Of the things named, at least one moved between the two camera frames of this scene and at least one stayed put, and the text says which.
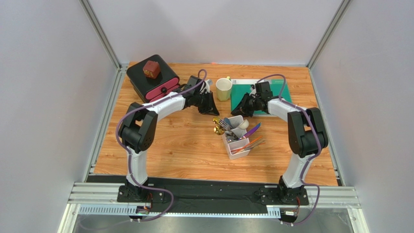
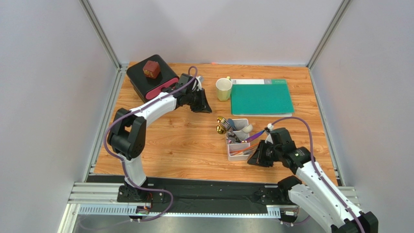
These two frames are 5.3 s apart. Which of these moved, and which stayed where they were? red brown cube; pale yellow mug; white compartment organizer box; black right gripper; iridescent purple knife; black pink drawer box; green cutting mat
Moved: iridescent purple knife; black right gripper; white compartment organizer box
Stayed: green cutting mat; red brown cube; black pink drawer box; pale yellow mug
